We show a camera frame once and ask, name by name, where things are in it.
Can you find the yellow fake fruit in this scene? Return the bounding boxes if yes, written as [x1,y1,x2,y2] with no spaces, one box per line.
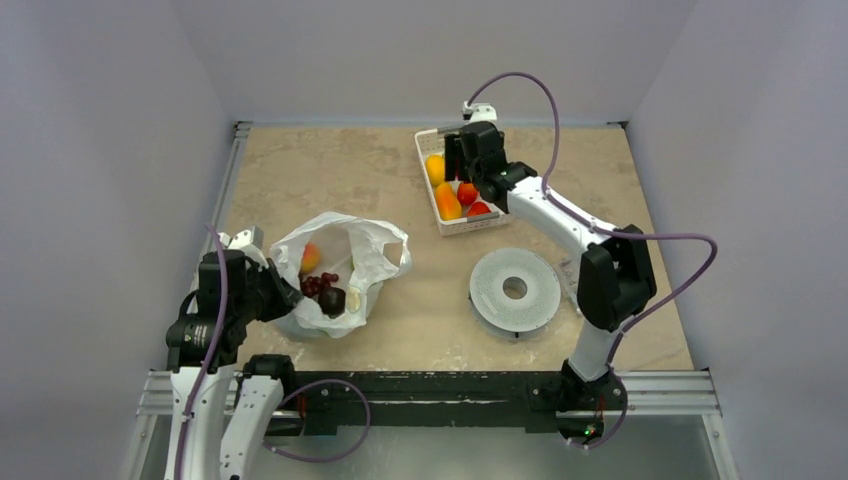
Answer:
[424,154,445,188]

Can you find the dark red fake grapes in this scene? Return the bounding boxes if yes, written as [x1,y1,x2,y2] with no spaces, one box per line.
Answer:
[300,272,339,298]

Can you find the dark purple fake plum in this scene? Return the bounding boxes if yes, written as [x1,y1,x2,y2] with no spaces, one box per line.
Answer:
[318,286,347,318]

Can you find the white plastic bag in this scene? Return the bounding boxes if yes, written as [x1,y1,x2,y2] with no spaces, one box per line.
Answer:
[270,211,412,339]

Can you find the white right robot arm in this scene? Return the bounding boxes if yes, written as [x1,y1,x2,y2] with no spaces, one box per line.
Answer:
[443,121,657,407]

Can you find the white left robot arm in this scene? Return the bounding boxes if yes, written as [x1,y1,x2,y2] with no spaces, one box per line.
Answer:
[165,249,302,479]

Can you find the red fake mango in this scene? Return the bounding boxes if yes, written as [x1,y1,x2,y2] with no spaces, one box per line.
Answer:
[456,182,479,207]

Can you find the red fake apple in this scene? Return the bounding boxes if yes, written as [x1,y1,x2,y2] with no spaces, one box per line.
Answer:
[465,202,492,217]

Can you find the orange fake papaya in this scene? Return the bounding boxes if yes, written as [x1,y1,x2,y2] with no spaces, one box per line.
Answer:
[433,182,463,222]

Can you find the peach orange fake fruit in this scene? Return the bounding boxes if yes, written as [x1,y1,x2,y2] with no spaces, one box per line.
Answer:
[299,242,322,275]

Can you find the white round fake fruit slice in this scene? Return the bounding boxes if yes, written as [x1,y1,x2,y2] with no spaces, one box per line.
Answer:
[346,287,362,313]

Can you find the white perforated plastic basket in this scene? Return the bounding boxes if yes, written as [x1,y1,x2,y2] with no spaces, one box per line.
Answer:
[414,129,513,236]

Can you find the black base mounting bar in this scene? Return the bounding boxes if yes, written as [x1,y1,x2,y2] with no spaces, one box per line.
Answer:
[268,370,627,439]

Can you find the white round perforated plate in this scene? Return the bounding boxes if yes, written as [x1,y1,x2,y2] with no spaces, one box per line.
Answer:
[468,248,561,341]

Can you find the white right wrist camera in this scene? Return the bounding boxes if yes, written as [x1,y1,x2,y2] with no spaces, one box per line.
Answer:
[462,101,498,123]

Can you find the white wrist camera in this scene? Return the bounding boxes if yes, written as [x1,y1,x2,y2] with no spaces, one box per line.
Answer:
[462,101,498,123]
[218,226,264,250]

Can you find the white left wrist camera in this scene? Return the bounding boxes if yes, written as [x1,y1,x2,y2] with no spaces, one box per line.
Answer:
[218,226,264,250]

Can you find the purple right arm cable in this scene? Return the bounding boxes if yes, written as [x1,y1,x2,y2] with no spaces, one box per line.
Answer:
[466,71,719,451]

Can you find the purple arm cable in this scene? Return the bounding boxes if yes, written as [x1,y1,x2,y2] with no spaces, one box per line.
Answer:
[466,71,719,451]
[173,223,372,480]

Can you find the aluminium table edge rail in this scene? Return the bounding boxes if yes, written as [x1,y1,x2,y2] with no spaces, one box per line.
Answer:
[168,121,253,359]

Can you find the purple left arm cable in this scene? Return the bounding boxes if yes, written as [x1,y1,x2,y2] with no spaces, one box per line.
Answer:
[173,223,372,480]

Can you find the aluminium front frame rail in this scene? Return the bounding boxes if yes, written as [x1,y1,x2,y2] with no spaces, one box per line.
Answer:
[135,368,723,419]

